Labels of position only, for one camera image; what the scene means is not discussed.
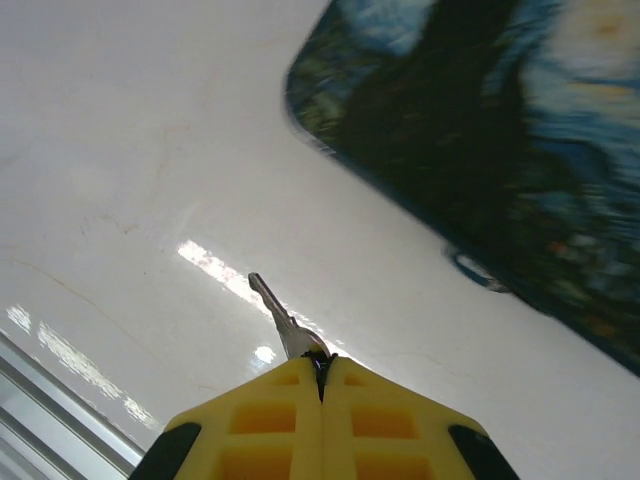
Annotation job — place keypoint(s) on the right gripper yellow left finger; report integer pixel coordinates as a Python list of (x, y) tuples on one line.
[(280, 400)]

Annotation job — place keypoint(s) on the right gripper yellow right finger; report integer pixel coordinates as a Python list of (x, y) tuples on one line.
[(370, 400)]

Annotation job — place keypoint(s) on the silver metal key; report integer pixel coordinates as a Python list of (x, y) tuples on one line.
[(287, 327)]

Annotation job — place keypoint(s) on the starry night print mat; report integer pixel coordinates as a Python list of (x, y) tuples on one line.
[(475, 150)]

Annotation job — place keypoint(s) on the aluminium side frame rail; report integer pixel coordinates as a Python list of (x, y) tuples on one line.
[(45, 415)]

